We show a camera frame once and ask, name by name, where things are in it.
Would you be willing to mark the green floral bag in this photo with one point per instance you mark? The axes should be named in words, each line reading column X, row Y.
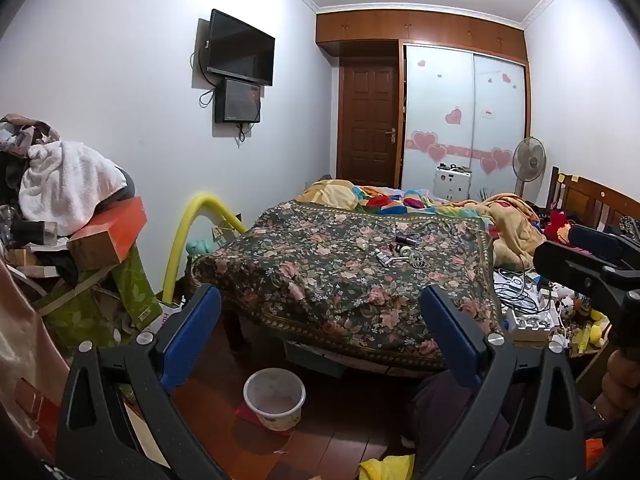
column 132, row 280

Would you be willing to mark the red paper mat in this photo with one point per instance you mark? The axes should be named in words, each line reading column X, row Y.
column 245, row 412

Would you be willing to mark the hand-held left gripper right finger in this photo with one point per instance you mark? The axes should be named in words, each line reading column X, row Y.
column 452, row 335

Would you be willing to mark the wall-mounted black television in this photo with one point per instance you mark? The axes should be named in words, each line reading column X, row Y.
column 240, row 47

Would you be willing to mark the white towel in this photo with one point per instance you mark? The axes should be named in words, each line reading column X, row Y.
column 65, row 185

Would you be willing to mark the brown wooden door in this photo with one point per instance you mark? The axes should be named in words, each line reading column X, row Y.
column 367, row 120

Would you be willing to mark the wooden overhead cabinet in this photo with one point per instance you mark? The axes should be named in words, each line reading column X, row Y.
column 425, row 25

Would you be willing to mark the white power strip box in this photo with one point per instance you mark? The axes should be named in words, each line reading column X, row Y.
column 525, row 325

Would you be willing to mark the yellow foam tube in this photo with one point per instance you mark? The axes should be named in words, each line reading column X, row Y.
column 180, row 240

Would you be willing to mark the wooden headboard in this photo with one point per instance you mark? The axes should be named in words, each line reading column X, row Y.
column 590, row 200

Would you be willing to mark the sliding wardrobe with heart stickers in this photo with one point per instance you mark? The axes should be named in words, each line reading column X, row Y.
column 440, row 110

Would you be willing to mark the yellow fleece blanket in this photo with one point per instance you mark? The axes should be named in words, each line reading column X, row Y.
column 510, row 225

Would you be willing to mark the teal plastic item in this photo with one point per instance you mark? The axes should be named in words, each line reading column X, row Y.
column 199, row 247

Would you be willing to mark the white plastic bucket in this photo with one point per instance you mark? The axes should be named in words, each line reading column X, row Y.
column 275, row 410

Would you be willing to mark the colourful patchwork quilt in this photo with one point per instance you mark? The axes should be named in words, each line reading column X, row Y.
column 385, row 200

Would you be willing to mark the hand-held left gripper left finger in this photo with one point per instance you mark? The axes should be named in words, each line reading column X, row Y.
column 192, row 330

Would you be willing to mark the pink cloth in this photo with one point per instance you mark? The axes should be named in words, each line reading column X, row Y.
column 25, row 360

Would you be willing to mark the person's right hand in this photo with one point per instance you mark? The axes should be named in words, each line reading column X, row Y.
column 620, row 385

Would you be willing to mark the white box appliance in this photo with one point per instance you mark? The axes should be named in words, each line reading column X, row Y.
column 450, row 185

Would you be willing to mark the black card with white clip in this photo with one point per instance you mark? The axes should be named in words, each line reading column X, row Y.
column 384, row 258

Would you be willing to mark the red plush toy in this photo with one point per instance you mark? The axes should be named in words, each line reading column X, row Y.
column 557, row 225

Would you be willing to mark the standing fan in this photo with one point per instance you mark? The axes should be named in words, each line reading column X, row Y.
column 530, row 159

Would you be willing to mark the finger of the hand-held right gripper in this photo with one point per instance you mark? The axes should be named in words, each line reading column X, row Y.
column 565, row 262
column 600, row 242

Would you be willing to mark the orange box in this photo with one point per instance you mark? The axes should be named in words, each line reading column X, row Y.
column 110, row 232

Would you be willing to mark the red box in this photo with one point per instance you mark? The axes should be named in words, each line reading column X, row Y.
column 45, row 415

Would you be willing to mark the yellow cloth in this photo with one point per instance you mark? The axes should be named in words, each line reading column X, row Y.
column 385, row 470

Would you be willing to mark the floral blanket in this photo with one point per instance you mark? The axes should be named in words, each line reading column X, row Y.
column 320, row 270

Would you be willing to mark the dark purple cylinder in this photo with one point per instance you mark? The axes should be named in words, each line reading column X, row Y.
column 404, row 239

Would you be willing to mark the patterned cloth pile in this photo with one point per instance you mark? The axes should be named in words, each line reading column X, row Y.
column 25, row 130

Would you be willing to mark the small black monitor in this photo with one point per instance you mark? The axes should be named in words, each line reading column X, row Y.
column 237, row 101

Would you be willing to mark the yellow toy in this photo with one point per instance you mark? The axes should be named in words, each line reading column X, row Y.
column 590, row 332

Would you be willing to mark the black cylindrical jar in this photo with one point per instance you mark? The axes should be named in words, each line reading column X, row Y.
column 32, row 232

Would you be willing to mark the white cardboard box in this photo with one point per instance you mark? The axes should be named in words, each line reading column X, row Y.
column 165, row 317

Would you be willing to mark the person's dark trouser leg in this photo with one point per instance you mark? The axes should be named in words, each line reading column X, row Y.
column 435, row 420

